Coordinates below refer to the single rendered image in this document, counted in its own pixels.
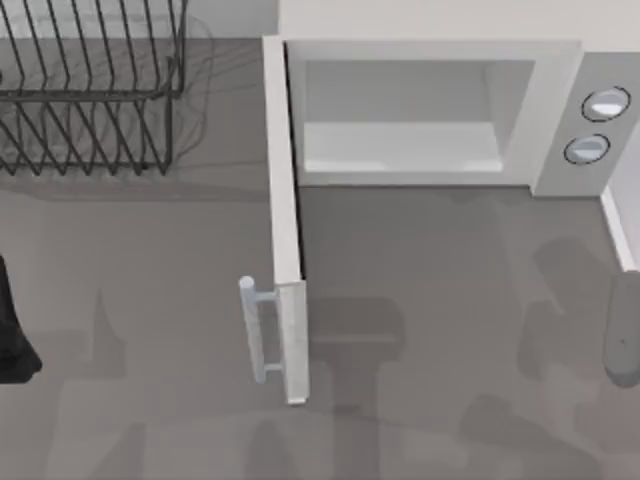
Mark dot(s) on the pale microwave door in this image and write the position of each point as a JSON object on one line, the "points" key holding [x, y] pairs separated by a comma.
{"points": [[287, 260]]}

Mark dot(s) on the pale microwave oven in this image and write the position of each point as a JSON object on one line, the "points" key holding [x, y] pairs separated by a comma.
{"points": [[520, 100]]}

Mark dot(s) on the round microwave knob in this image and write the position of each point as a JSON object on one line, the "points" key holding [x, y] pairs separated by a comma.
{"points": [[587, 149], [606, 104]]}

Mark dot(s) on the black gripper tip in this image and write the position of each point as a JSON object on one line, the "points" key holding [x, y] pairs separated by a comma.
{"points": [[11, 345]]}

